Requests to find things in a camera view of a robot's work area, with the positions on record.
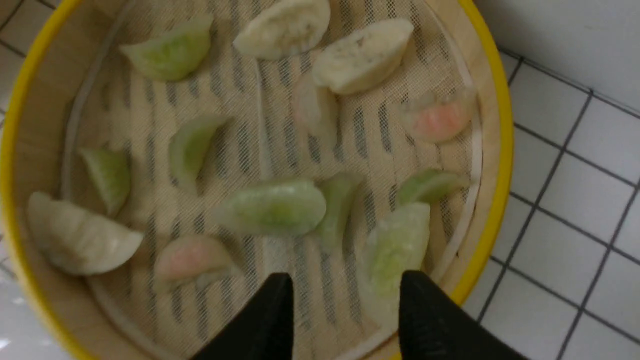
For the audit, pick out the pink dumpling front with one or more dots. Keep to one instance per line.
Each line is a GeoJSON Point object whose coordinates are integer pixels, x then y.
{"type": "Point", "coordinates": [199, 258]}

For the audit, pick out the small green dumpling front left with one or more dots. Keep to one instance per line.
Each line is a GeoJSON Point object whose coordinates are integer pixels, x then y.
{"type": "Point", "coordinates": [109, 171]}

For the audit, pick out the small green dumpling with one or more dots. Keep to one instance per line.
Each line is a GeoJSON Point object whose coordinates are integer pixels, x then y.
{"type": "Point", "coordinates": [188, 148]}
{"type": "Point", "coordinates": [109, 171]}

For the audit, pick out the translucent white dumpling centre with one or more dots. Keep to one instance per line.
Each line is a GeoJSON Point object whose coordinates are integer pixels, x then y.
{"type": "Point", "coordinates": [316, 109]}

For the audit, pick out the white dumpling front left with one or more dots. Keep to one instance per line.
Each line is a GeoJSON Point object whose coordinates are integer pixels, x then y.
{"type": "Point", "coordinates": [76, 240]}

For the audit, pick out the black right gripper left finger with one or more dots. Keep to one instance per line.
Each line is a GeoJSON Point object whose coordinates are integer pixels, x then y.
{"type": "Point", "coordinates": [262, 330]}

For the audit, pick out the thin green dumpling centre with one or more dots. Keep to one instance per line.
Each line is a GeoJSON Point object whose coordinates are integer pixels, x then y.
{"type": "Point", "coordinates": [339, 192]}

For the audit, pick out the pink dumpling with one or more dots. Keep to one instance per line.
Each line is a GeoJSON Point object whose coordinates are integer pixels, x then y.
{"type": "Point", "coordinates": [436, 119]}
{"type": "Point", "coordinates": [199, 258]}

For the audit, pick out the bamboo steamer basket yellow rim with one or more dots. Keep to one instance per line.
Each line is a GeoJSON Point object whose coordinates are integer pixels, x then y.
{"type": "Point", "coordinates": [33, 145]}

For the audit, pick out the white dumpling back left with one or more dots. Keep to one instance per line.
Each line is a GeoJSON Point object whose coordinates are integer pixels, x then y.
{"type": "Point", "coordinates": [285, 29]}

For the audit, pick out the white steamer liner cloth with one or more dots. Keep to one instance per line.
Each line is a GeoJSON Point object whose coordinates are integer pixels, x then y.
{"type": "Point", "coordinates": [119, 109]}

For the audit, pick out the pink dumpling right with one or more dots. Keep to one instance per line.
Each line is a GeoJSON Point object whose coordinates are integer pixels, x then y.
{"type": "Point", "coordinates": [436, 119]}

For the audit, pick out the pale green dumpling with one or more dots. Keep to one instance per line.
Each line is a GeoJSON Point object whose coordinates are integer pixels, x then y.
{"type": "Point", "coordinates": [398, 243]}

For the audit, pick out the white dumpling back right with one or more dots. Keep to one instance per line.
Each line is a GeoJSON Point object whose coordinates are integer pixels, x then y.
{"type": "Point", "coordinates": [364, 58]}

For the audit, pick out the large green dumpling centre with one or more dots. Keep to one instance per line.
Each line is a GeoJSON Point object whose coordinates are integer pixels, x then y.
{"type": "Point", "coordinates": [280, 208]}

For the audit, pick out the small green dumpling centre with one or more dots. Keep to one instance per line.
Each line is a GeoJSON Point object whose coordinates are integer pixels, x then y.
{"type": "Point", "coordinates": [188, 148]}

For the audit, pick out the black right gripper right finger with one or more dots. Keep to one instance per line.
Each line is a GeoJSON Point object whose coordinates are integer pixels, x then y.
{"type": "Point", "coordinates": [433, 327]}

